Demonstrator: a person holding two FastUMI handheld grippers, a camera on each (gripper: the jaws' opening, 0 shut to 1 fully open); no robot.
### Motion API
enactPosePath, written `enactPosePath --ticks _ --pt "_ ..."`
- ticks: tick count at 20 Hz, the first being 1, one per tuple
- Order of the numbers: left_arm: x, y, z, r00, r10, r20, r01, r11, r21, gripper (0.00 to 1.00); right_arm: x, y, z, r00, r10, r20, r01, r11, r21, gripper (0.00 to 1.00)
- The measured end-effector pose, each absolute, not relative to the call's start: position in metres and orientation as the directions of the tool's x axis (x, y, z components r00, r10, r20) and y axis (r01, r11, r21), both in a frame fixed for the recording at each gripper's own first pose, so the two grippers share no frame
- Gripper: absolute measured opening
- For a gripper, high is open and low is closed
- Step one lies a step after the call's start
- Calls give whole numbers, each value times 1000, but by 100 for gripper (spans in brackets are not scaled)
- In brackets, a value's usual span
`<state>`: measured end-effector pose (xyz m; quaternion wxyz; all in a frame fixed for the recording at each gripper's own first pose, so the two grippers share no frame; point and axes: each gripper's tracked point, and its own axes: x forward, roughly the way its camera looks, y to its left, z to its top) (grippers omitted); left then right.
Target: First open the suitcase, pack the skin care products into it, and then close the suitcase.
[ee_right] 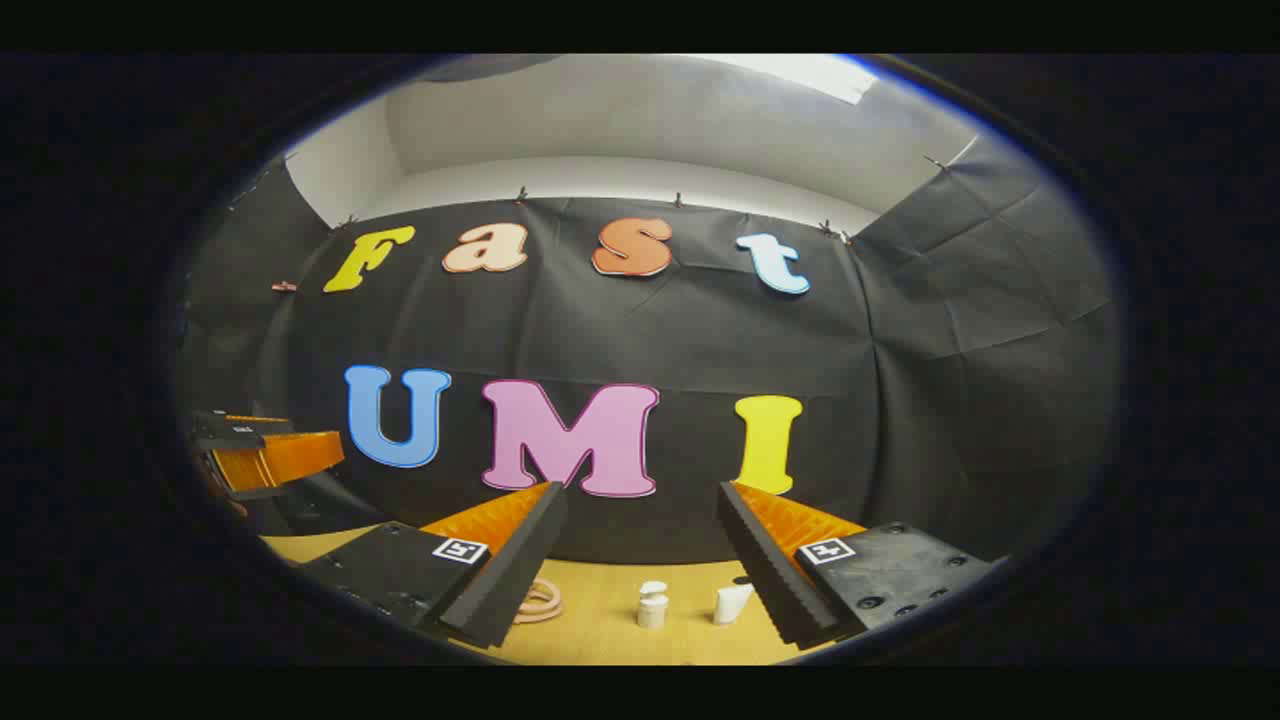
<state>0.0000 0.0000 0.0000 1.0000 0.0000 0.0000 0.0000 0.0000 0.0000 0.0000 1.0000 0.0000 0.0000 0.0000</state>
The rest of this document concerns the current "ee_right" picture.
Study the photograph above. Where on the pink suitcase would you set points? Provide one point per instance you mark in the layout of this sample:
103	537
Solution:
541	602

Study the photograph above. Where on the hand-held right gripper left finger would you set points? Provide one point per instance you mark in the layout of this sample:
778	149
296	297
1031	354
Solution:
520	560

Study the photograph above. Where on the white squeeze tube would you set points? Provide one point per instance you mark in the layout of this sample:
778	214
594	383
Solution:
731	604

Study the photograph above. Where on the white pump bottle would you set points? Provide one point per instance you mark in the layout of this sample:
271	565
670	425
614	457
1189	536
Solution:
652	608

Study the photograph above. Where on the black backdrop cloth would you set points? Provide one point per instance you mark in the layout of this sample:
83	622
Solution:
700	340

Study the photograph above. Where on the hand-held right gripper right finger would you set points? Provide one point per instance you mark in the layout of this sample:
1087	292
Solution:
765	560

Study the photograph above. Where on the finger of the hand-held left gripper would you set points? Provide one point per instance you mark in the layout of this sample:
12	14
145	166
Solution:
290	457
230	432

